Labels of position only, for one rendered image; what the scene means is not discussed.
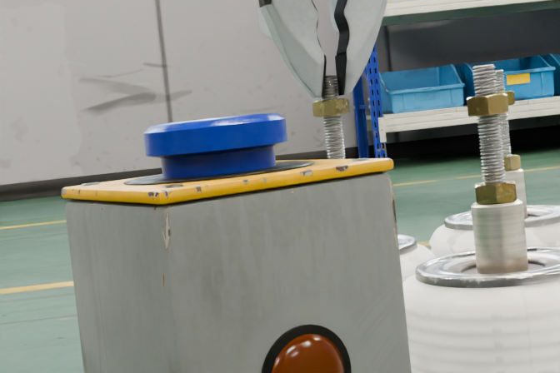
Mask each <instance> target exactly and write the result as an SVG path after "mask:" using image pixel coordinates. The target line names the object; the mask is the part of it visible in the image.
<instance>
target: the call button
mask: <svg viewBox="0 0 560 373"><path fill-rule="evenodd" d="M143 136H144V144H145V152H146V156H147V157H159V158H161V163H162V177H163V178H180V177H202V176H211V175H219V174H227V173H234V172H246V171H252V170H258V169H263V168H268V167H275V166H276V157H275V149H274V146H276V145H278V144H281V143H283V142H287V141H288V132H287V124H286V118H285V117H283V116H281V115H280V114H278V113H261V114H248V115H240V116H231V117H216V118H208V119H200V120H192V121H184V122H171V123H166V124H161V125H156V126H150V127H149V128H148V129H147V130H146V131H145V132H144V133H143Z"/></svg>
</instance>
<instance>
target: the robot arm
mask: <svg viewBox="0 0 560 373"><path fill-rule="evenodd" d="M387 1H388V0H329V12H330V19H331V23H332V27H333V29H334V31H335V32H338V33H339V40H338V47H337V55H336V56H335V63H336V73H337V85H338V87H337V88H338V94H339V96H343V95H349V94H350V93H351V92H352V91H353V89H354V88H355V86H356V84H357V82H358V80H359V78H360V76H361V75H362V73H363V71H364V69H365V67H366V65H367V63H368V60H369V58H370V56H371V53H372V51H373V47H374V44H375V42H376V39H377V36H378V32H379V29H380V27H381V23H382V20H383V15H384V12H385V8H386V5H387ZM257 19H258V24H259V27H260V30H261V32H262V34H263V35H264V36H265V37H268V38H270V39H271V40H273V41H274V42H275V44H276V46H277V48H278V50H279V52H280V53H281V55H282V58H283V60H284V62H285V63H286V64H287V67H288V68H289V70H290V71H291V73H292V74H293V76H295V78H296V79H297V80H298V81H299V83H300V84H301V85H302V86H303V87H304V88H305V90H306V91H307V92H308V93H309V94H310V95H311V96H312V98H320V97H324V87H325V76H326V65H327V59H326V56H325V55H324V53H323V50H322V48H321V45H320V42H319V40H318V35H317V28H318V10H317V9H316V7H315V5H314V3H313V0H257Z"/></svg>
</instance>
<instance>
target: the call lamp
mask: <svg viewBox="0 0 560 373"><path fill-rule="evenodd" d="M272 373H345V367H344V363H343V358H342V355H341V353H340V351H339V349H338V348H337V347H336V346H335V345H334V344H333V342H332V341H330V340H329V339H328V338H327V337H325V336H320V335H317V334H306V335H302V336H299V337H297V338H295V339H294V340H292V341H290V342H289V343H288V344H287V345H286V346H284V348H283V349H282V351H281V352H280V353H279V355H278V357H277V359H276V361H275V363H274V366H273V369H272Z"/></svg>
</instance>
